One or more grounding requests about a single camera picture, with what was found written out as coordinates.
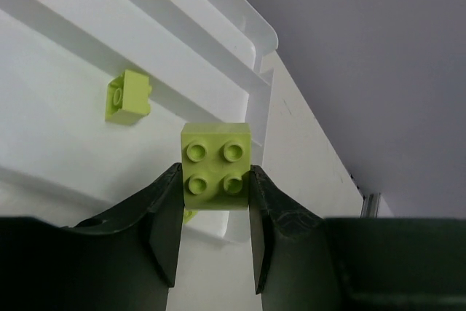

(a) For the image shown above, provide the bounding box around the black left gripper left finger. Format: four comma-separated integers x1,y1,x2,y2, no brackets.
1,163,182,310

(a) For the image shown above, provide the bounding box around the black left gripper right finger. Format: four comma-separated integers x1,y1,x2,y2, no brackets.
249,166,465,310

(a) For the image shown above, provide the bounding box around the lime green small brick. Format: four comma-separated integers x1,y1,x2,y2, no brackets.
181,122,251,210

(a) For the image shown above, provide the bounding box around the lime green 2x2 brick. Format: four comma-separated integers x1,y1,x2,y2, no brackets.
105,70,152,126

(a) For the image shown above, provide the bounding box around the white three-compartment tray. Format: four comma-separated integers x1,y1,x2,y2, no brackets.
1,0,278,226

